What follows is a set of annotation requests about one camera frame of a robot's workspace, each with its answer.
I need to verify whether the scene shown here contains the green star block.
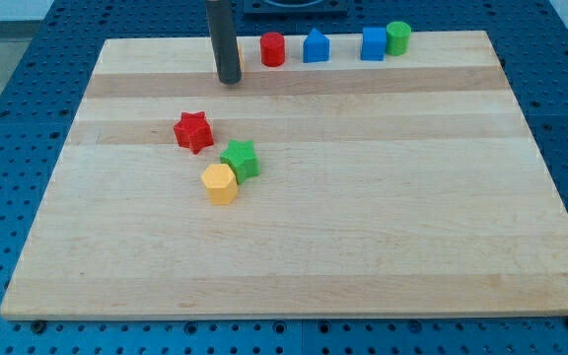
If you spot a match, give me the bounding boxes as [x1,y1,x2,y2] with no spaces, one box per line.
[219,140,260,184]

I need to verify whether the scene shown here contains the yellow hexagon block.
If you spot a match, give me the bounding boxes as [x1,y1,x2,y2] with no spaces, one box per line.
[201,164,239,205]

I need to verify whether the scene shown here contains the red star block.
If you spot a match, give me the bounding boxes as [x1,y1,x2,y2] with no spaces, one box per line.
[174,111,214,155]

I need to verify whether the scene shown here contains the light wooden board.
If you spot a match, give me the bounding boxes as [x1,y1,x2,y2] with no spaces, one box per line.
[0,31,568,320]

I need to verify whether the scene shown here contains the yellow block behind rod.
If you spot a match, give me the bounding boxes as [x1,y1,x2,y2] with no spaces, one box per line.
[238,44,245,71]

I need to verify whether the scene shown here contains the red cylinder block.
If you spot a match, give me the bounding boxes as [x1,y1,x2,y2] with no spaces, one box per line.
[259,32,286,67]

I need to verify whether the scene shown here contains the blue house-shaped block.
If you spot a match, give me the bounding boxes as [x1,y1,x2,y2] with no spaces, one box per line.
[303,29,330,63]

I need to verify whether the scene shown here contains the blue cube block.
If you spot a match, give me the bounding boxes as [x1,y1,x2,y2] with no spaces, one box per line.
[360,27,387,61]

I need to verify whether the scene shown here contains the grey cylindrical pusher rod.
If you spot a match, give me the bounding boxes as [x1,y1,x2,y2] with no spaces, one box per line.
[204,0,242,85]

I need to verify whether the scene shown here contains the green cylinder block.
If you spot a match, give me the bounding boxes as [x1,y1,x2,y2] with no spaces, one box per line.
[386,21,412,56]

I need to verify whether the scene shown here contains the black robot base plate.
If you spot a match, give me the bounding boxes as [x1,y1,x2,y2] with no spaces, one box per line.
[240,0,348,16]

